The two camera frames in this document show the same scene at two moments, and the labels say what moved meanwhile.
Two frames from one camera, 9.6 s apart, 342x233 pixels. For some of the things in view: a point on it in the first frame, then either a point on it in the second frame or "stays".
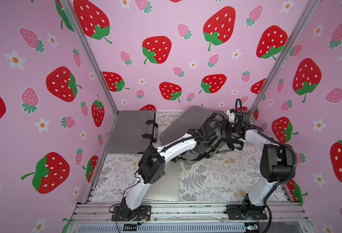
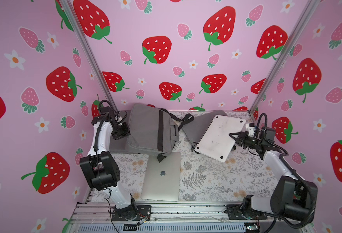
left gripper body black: (203, 148) to (120, 131)
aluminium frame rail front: (187, 217) stays
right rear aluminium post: (310, 8) stays
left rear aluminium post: (74, 19) stays
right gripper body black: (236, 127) to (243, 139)
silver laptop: (167, 189) stays
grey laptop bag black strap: (207, 126) to (153, 130)
